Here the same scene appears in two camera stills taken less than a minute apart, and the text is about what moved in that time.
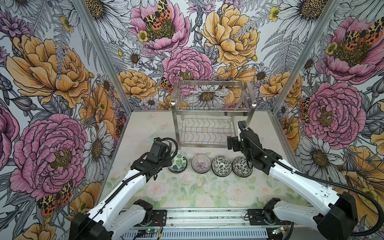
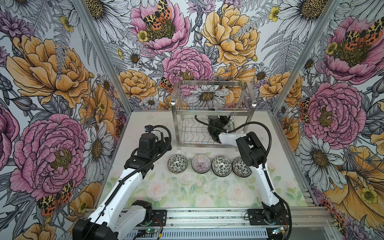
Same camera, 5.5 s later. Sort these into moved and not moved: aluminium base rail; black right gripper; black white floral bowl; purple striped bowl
Moved: black right gripper
Not moved: black white floral bowl; aluminium base rail; purple striped bowl
